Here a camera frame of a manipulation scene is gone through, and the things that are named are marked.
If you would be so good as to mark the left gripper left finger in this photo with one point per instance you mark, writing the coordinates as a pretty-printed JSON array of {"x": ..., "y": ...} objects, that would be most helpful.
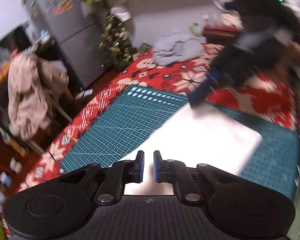
[{"x": 114, "y": 179}]

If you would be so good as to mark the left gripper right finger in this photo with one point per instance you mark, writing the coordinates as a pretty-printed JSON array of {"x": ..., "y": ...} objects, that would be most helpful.
[{"x": 177, "y": 174}]

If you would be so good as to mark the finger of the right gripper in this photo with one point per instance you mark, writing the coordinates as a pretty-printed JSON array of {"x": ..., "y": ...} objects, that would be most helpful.
[{"x": 199, "y": 95}]

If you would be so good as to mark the white knit sweater vest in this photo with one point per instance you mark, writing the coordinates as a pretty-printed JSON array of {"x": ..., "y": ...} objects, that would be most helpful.
[{"x": 202, "y": 135}]

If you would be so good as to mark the person's right hand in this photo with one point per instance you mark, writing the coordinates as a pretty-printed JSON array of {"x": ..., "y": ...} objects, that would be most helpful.
[{"x": 290, "y": 57}]

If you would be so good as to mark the dark wooden side table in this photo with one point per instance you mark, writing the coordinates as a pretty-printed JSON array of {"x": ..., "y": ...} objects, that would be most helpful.
[{"x": 220, "y": 34}]

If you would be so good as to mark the grey knit sweater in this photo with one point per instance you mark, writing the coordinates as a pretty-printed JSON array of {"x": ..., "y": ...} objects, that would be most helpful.
[{"x": 176, "y": 47}]

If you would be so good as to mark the green cutting mat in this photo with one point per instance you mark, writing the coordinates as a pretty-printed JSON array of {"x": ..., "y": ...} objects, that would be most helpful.
[{"x": 138, "y": 112}]

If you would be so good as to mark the red christmas pattern blanket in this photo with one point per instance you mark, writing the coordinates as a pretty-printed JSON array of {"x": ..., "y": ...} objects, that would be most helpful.
[{"x": 260, "y": 96}]

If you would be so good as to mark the small christmas tree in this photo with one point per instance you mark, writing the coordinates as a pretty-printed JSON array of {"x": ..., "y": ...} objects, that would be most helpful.
[{"x": 115, "y": 42}]

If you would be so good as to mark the white leg chair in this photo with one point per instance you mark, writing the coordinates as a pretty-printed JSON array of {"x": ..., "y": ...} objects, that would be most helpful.
[{"x": 58, "y": 114}]

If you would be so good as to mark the beige jacket on chair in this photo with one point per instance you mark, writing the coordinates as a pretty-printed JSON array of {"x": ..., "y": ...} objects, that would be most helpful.
[{"x": 33, "y": 84}]

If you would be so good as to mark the grey refrigerator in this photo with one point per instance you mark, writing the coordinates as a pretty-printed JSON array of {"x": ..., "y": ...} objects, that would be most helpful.
[{"x": 78, "y": 36}]

